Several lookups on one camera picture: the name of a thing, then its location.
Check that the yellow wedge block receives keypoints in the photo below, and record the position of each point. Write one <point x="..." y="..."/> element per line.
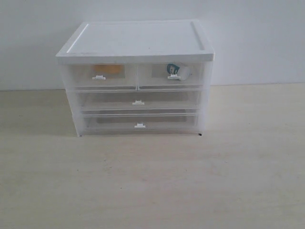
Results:
<point x="108" y="69"/>

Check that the white plastic drawer cabinet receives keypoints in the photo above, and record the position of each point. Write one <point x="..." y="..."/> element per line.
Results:
<point x="134" y="43"/>

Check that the wide clear drawer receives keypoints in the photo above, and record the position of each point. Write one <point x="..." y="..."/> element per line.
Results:
<point x="139" y="100"/>
<point x="110" y="123"/>

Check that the middle wide clear drawer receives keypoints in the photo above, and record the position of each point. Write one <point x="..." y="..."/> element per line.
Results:
<point x="139" y="100"/>

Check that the bottom wide clear drawer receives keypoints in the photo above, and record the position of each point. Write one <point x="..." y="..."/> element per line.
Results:
<point x="110" y="123"/>

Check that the white pill bottle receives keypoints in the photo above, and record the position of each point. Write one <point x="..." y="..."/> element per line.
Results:
<point x="178" y="72"/>

